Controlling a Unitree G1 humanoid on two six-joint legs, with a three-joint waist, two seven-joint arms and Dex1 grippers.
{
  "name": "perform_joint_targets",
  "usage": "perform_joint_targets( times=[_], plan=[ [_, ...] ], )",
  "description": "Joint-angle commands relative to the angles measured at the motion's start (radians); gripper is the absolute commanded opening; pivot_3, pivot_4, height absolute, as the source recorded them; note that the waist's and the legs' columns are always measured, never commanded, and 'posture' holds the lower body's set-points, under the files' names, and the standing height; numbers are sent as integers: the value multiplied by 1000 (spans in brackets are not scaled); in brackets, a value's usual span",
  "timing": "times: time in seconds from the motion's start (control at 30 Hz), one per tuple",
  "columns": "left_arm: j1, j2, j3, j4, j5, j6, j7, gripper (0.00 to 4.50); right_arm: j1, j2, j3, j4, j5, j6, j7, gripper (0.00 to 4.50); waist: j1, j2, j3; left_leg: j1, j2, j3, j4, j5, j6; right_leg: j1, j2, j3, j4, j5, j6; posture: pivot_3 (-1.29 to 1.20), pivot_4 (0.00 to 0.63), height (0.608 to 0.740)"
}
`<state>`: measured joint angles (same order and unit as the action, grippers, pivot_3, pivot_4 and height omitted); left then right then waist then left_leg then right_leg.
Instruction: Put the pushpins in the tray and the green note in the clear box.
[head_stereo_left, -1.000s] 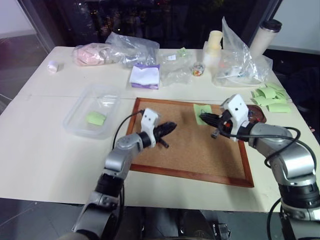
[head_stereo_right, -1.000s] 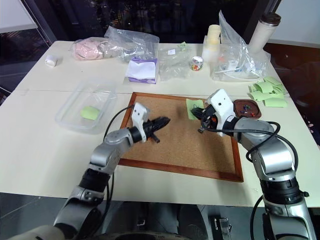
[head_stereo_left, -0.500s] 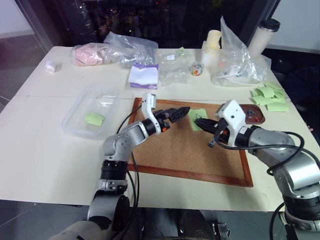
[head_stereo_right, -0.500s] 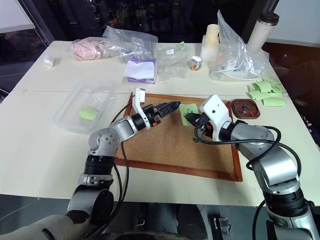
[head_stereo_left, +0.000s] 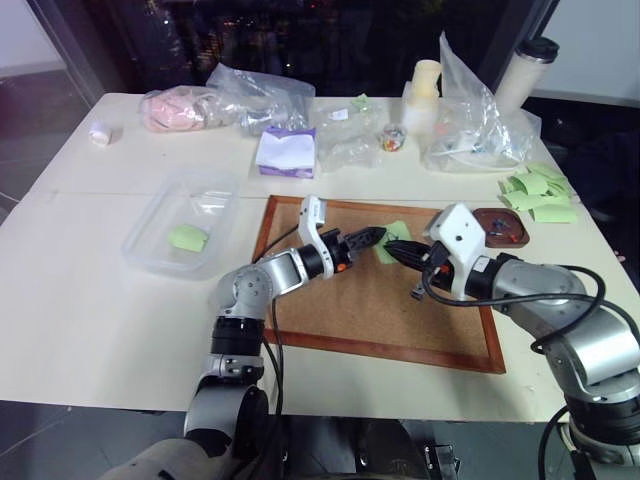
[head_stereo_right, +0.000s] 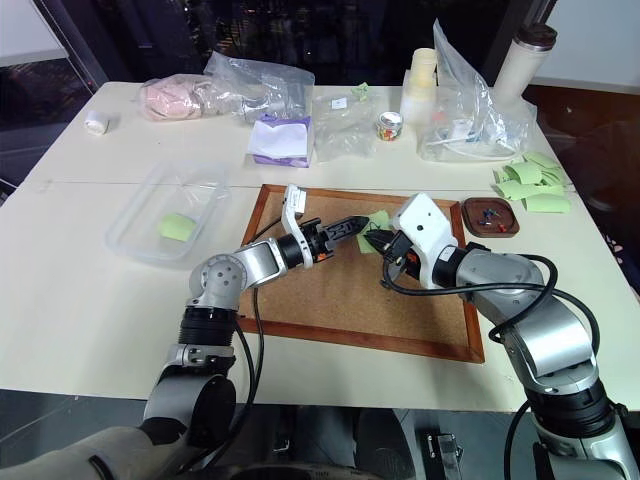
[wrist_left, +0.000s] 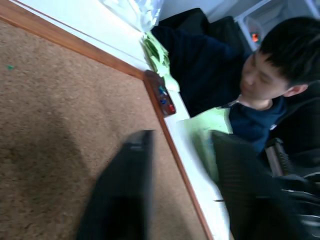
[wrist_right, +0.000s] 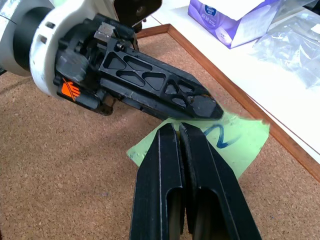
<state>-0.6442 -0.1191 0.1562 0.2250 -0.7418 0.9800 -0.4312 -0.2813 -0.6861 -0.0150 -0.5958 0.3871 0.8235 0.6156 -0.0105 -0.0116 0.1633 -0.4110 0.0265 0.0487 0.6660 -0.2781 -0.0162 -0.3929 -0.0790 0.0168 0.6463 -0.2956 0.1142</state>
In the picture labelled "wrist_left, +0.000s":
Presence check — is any black chair backrest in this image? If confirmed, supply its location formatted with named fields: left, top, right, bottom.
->
left=158, top=7, right=249, bottom=55

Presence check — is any white storage shelf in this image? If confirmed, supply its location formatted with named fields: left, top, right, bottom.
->
left=206, top=0, right=320, bottom=51

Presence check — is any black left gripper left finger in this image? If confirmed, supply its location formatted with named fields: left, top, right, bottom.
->
left=76, top=129, right=157, bottom=240

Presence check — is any cork board with wooden frame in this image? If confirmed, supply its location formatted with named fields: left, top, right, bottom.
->
left=0, top=0, right=215, bottom=240

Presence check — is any stack of green notes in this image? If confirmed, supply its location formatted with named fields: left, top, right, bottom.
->
left=141, top=31, right=181, bottom=93

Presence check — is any clear plastic bag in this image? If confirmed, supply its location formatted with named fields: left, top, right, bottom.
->
left=97, top=0, right=163, bottom=35

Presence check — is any green sticky note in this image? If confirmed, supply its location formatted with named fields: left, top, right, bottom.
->
left=176, top=108, right=234, bottom=185

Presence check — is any brown wooden tray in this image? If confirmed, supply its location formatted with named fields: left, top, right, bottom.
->
left=143, top=69, right=178, bottom=119

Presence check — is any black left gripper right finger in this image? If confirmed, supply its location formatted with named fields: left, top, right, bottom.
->
left=211, top=131, right=310, bottom=240

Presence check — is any clear bin with orange parts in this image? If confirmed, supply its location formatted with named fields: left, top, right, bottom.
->
left=242, top=14, right=266, bottom=49

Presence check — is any person in dark blue sweater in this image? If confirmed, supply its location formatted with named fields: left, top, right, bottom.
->
left=150, top=15, right=320, bottom=181

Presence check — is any dark chair armrest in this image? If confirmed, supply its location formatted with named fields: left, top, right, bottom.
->
left=264, top=137, right=295, bottom=177

